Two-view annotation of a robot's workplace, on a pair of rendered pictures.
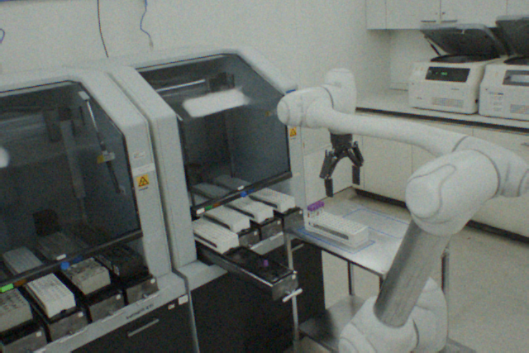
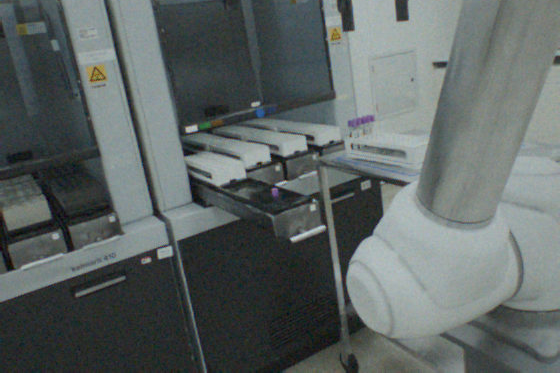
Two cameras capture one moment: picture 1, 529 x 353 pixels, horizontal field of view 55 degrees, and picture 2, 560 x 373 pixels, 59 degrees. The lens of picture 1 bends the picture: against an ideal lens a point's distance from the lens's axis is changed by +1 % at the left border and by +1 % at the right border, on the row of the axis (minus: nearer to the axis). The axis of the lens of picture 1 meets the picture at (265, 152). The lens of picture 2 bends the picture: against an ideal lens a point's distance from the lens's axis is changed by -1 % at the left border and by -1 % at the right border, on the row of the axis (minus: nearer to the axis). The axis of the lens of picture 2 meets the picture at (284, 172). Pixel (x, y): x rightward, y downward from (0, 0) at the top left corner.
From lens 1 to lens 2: 0.94 m
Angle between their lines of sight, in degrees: 9
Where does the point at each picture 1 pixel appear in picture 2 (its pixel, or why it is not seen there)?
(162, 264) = (136, 203)
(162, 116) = not seen: outside the picture
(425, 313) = (537, 219)
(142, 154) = (93, 33)
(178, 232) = (159, 158)
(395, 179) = not seen: hidden behind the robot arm
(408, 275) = (488, 59)
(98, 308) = (23, 250)
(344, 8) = not seen: outside the picture
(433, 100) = not seen: hidden behind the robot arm
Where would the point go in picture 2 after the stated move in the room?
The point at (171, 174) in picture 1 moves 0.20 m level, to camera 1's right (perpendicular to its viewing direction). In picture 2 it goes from (143, 70) to (207, 60)
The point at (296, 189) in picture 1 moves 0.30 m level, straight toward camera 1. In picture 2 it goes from (343, 119) to (337, 136)
